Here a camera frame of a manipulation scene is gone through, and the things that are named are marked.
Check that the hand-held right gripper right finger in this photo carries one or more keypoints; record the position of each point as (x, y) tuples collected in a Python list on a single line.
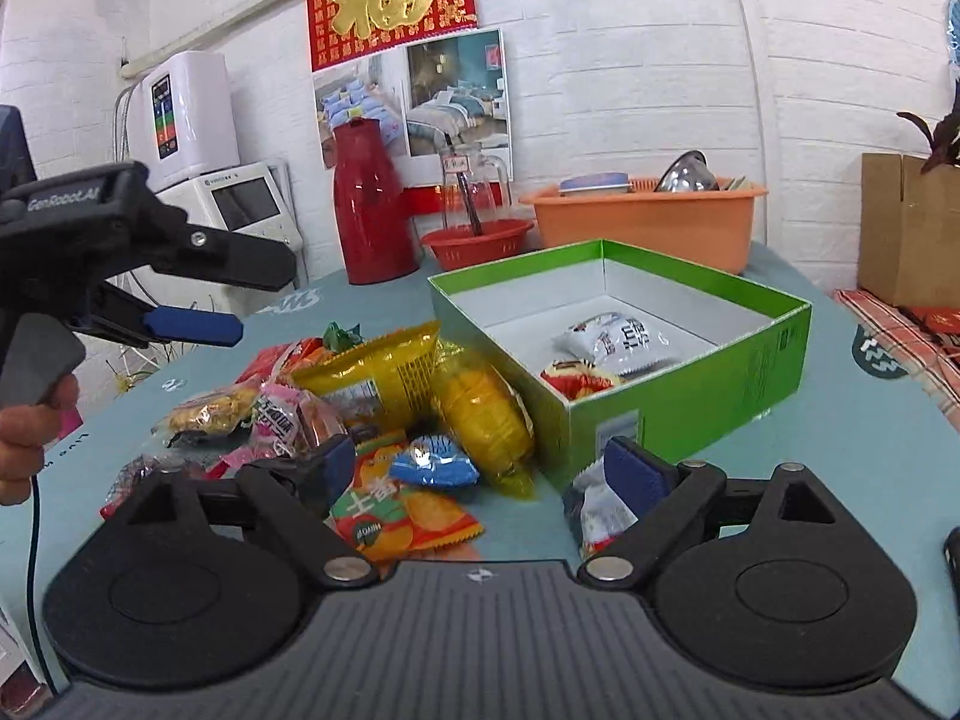
[(634, 476)]

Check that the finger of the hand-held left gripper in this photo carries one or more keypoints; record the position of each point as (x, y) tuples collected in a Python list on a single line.
[(240, 259), (195, 326)]

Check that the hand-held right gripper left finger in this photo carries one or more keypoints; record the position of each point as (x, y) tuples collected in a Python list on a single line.
[(339, 465)]

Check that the white red snack packet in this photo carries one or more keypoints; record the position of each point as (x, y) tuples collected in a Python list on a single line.
[(600, 517)]

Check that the pink snack packet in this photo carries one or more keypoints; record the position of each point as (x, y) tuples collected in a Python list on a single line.
[(281, 424)]

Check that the green cardboard box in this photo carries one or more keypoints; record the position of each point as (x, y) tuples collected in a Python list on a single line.
[(675, 405)]

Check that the clear yellow wheel snack packet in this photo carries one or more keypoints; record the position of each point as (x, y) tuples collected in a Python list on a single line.
[(206, 409)]

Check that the large yellow snack bag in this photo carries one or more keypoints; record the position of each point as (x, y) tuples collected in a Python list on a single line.
[(375, 382)]

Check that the yellow cake packet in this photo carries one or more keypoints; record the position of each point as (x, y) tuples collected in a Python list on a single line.
[(484, 412)]

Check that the person's left hand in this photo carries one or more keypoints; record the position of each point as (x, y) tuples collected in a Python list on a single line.
[(30, 442)]

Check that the white screen device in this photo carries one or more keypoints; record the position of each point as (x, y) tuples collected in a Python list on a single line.
[(240, 202)]

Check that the orange chips packet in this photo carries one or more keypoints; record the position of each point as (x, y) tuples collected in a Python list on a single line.
[(405, 517)]

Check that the small blue snack packet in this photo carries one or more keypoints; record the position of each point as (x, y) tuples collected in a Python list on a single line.
[(431, 461)]

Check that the red yellow snack packet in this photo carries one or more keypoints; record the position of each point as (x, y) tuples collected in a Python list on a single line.
[(577, 382)]

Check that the green snack packet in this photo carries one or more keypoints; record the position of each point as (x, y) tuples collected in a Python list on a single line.
[(341, 335)]

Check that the red thermos jug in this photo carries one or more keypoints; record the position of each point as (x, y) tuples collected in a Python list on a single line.
[(371, 210)]

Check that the white water purifier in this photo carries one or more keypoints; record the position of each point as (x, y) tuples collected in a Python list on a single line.
[(195, 112)]

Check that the clear dark snack packet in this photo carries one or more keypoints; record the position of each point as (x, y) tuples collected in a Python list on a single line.
[(131, 476)]

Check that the teal printed tablecloth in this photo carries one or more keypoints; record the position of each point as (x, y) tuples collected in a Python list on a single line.
[(862, 450)]

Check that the dark stirring stick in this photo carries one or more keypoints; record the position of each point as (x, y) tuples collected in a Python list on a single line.
[(471, 206)]

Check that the red plastic basket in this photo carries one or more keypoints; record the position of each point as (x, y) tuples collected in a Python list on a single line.
[(480, 249)]

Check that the orange plastic basin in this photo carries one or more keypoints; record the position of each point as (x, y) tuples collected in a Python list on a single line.
[(645, 229)]

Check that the glass pitcher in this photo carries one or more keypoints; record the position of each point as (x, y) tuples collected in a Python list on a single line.
[(487, 180)]

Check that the red plaid cloth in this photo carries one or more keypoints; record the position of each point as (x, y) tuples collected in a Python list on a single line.
[(900, 349)]

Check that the blue rim bowl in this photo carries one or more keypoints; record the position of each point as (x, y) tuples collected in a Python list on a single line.
[(592, 184)]

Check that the steel bowl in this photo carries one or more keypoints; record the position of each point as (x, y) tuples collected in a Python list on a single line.
[(686, 174)]

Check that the green rim bowl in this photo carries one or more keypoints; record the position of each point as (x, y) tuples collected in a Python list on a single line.
[(735, 183)]

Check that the dark object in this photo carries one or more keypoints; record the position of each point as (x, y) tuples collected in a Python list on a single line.
[(952, 562)]

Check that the red envelope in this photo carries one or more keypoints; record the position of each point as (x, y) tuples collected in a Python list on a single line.
[(937, 321)]

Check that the brown cardboard box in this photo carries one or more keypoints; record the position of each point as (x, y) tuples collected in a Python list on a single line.
[(907, 232)]

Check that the purple leaf plant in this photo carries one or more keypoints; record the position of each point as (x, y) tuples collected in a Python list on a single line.
[(945, 135)]

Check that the white wall pipe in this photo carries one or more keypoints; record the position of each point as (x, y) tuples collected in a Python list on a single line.
[(225, 22)]

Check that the bedding photo wall poster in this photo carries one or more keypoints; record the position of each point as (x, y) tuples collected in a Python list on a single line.
[(450, 90)]

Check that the red gold wall poster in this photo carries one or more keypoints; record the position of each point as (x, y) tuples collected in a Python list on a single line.
[(390, 15)]

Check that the thin white wall conduit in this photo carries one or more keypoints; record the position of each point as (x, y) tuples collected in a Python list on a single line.
[(752, 52)]

